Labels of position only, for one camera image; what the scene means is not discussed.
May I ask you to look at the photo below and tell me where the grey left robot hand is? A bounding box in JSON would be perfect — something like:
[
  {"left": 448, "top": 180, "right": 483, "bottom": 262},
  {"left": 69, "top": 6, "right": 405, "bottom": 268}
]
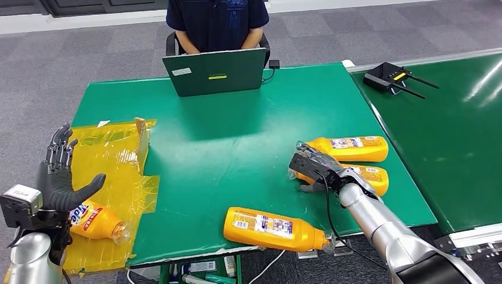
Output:
[{"left": 36, "top": 123, "right": 107, "bottom": 212}]

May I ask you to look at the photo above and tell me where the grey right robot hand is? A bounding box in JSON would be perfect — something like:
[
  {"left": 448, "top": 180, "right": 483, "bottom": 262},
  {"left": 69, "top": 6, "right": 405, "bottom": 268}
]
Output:
[{"left": 296, "top": 142, "right": 356, "bottom": 194}]

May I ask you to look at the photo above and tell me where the orange detergent bottle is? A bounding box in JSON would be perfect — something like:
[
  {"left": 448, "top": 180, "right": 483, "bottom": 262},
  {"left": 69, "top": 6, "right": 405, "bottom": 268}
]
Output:
[
  {"left": 288, "top": 163, "right": 390, "bottom": 197},
  {"left": 296, "top": 135, "right": 390, "bottom": 163},
  {"left": 223, "top": 206, "right": 336, "bottom": 254},
  {"left": 68, "top": 199, "right": 132, "bottom": 244}
]

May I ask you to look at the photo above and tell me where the teal green bottle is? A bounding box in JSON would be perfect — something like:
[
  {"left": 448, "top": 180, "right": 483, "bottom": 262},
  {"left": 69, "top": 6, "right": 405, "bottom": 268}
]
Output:
[{"left": 204, "top": 273, "right": 237, "bottom": 284}]

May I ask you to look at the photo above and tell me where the white labelled bottle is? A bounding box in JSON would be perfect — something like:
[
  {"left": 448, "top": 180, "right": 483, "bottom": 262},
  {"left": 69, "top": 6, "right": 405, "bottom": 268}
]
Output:
[{"left": 188, "top": 260, "right": 217, "bottom": 273}]

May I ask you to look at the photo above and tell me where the white plastic bottle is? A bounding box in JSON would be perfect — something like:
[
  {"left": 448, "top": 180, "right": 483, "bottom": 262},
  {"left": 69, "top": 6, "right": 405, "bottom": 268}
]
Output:
[{"left": 181, "top": 273, "right": 217, "bottom": 284}]

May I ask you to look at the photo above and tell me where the yellow plastic sheet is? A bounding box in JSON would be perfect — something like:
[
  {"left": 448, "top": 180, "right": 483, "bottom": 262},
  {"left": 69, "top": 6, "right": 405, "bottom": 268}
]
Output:
[{"left": 4, "top": 118, "right": 161, "bottom": 284}]

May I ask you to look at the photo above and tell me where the brown cardboard piece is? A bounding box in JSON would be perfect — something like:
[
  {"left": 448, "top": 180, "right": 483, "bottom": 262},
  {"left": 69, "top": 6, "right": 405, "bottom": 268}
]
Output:
[{"left": 134, "top": 117, "right": 151, "bottom": 175}]

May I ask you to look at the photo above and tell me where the black router with antennas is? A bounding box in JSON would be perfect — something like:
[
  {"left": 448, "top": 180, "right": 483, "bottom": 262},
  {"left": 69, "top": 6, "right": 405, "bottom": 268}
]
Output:
[{"left": 362, "top": 62, "right": 441, "bottom": 99}]

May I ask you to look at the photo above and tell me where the dark green conveyor belt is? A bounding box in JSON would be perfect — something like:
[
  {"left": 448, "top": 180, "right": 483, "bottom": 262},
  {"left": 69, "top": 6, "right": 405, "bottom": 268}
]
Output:
[{"left": 345, "top": 47, "right": 502, "bottom": 263}]

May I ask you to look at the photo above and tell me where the dark green laptop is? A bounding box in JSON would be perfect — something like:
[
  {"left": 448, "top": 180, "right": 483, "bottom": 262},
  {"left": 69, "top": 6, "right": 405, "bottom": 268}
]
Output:
[{"left": 162, "top": 47, "right": 268, "bottom": 98}]

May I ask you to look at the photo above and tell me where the white tube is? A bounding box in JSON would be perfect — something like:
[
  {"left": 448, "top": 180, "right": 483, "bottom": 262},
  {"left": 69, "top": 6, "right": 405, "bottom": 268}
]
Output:
[{"left": 223, "top": 256, "right": 237, "bottom": 278}]

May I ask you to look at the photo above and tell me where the person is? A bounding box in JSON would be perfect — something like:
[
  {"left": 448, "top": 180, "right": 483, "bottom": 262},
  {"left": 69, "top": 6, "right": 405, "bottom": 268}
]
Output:
[{"left": 166, "top": 0, "right": 271, "bottom": 55}]

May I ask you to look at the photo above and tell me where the black office chair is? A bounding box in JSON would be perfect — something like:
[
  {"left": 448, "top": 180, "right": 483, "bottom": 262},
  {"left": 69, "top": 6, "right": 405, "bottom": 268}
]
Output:
[{"left": 165, "top": 30, "right": 272, "bottom": 68}]

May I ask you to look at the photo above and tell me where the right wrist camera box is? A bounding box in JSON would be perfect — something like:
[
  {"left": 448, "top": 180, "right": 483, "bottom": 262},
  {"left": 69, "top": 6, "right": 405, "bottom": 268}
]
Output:
[{"left": 289, "top": 151, "right": 334, "bottom": 184}]

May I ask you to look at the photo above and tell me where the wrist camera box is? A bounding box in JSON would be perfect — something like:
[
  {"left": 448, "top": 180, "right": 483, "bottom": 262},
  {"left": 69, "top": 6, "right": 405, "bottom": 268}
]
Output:
[
  {"left": 289, "top": 151, "right": 334, "bottom": 184},
  {"left": 0, "top": 184, "right": 44, "bottom": 230}
]

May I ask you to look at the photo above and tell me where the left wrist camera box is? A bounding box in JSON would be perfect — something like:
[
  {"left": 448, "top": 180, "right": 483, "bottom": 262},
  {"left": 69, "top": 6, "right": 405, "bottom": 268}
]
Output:
[{"left": 0, "top": 184, "right": 44, "bottom": 230}]

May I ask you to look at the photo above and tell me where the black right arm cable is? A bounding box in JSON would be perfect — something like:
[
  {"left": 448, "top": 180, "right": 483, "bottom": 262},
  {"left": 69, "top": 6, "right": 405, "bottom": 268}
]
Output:
[{"left": 313, "top": 169, "right": 390, "bottom": 272}]

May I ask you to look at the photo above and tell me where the white cable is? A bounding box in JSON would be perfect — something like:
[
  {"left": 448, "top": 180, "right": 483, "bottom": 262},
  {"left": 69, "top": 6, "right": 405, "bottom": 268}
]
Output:
[{"left": 247, "top": 250, "right": 287, "bottom": 284}]

